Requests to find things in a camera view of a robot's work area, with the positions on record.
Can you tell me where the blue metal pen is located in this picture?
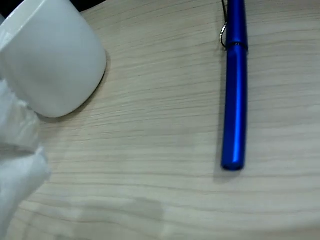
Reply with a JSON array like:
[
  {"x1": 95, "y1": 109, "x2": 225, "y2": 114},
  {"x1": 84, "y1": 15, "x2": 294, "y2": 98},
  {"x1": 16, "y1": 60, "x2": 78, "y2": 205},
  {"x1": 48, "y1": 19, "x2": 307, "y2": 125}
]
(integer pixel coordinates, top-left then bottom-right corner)
[{"x1": 218, "y1": 0, "x2": 250, "y2": 172}]

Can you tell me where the white mug with black handle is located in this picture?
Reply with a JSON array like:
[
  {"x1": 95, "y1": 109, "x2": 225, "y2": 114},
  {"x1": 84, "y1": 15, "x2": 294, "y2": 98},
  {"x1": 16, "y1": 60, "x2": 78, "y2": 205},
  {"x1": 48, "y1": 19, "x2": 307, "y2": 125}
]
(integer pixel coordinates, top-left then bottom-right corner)
[{"x1": 0, "y1": 0, "x2": 109, "y2": 119}]

